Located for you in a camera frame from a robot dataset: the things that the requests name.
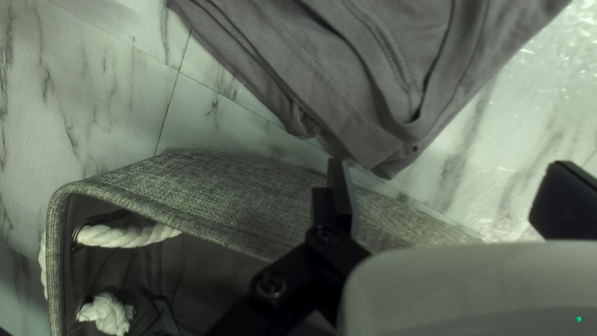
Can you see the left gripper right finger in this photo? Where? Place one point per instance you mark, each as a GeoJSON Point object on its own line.
{"type": "Point", "coordinates": [566, 205]}

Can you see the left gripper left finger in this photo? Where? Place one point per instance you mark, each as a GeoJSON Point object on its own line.
{"type": "Point", "coordinates": [336, 205]}

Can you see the grey sweatshirt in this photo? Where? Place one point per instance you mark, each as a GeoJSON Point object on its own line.
{"type": "Point", "coordinates": [354, 70]}

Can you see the grey fabric basket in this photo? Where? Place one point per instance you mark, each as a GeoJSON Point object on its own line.
{"type": "Point", "coordinates": [224, 200]}

